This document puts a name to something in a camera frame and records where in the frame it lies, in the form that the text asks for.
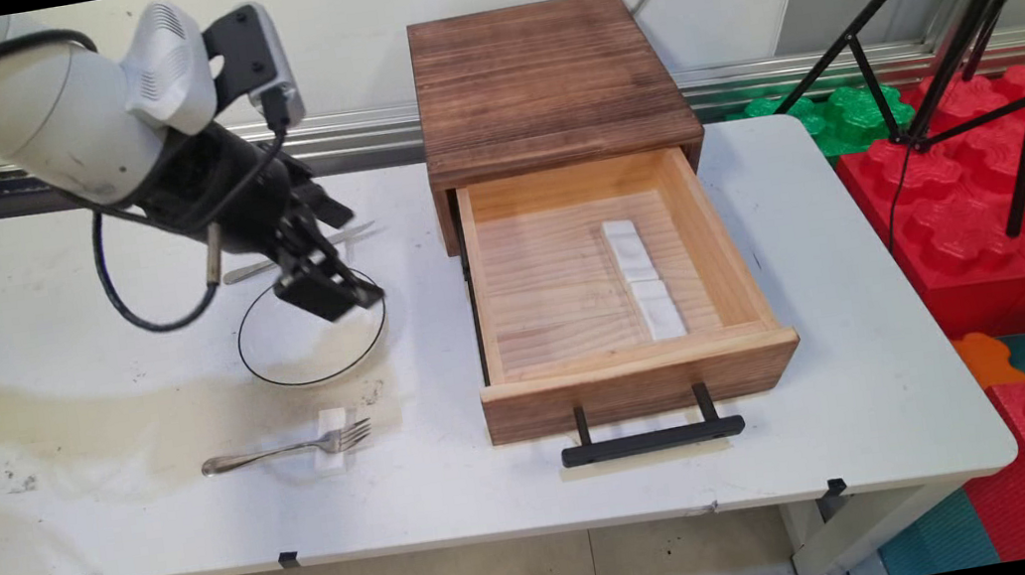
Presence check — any white table leg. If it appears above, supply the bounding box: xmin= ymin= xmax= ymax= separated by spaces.
xmin=784 ymin=478 xmax=973 ymax=575

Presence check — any white ribbed camera mount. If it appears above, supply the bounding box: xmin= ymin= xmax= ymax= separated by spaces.
xmin=110 ymin=0 xmax=222 ymax=146

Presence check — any green foam block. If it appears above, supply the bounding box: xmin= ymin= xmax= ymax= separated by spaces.
xmin=727 ymin=75 xmax=925 ymax=172

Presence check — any white plate black rim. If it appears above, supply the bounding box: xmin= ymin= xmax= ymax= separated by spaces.
xmin=228 ymin=258 xmax=397 ymax=396

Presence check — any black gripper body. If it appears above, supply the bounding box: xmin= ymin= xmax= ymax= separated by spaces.
xmin=118 ymin=109 xmax=337 ymax=273

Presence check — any aluminium wall rail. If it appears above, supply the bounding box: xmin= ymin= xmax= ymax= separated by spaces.
xmin=0 ymin=10 xmax=1025 ymax=215

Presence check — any orange foam piece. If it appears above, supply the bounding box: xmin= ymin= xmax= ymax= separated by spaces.
xmin=951 ymin=326 xmax=1025 ymax=396

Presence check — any black gripper cable silver plug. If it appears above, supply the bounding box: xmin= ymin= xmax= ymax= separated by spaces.
xmin=87 ymin=194 xmax=234 ymax=342

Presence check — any white ceramic cutlery rest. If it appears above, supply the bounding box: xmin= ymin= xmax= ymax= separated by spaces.
xmin=601 ymin=215 xmax=662 ymax=288
xmin=630 ymin=276 xmax=689 ymax=344
xmin=308 ymin=406 xmax=357 ymax=477

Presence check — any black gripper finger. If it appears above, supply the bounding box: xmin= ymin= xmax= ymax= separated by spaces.
xmin=260 ymin=206 xmax=360 ymax=332
xmin=289 ymin=170 xmax=388 ymax=319

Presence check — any light wooden drawer black handle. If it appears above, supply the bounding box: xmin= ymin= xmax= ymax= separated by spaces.
xmin=447 ymin=131 xmax=814 ymax=480

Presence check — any thin black camera cable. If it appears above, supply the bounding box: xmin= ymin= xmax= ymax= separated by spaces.
xmin=0 ymin=0 xmax=308 ymax=250

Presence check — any silver metal knife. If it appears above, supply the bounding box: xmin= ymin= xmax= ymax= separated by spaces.
xmin=218 ymin=220 xmax=381 ymax=287

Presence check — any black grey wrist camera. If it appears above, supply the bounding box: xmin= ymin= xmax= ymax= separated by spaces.
xmin=199 ymin=0 xmax=311 ymax=141

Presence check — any dark wooden drawer cabinet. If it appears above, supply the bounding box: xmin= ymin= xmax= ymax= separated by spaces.
xmin=404 ymin=0 xmax=719 ymax=258

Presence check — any teal foam mat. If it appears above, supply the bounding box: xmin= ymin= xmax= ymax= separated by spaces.
xmin=872 ymin=486 xmax=1004 ymax=575

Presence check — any silver metal fork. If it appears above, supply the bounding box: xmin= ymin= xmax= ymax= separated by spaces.
xmin=199 ymin=419 xmax=376 ymax=477

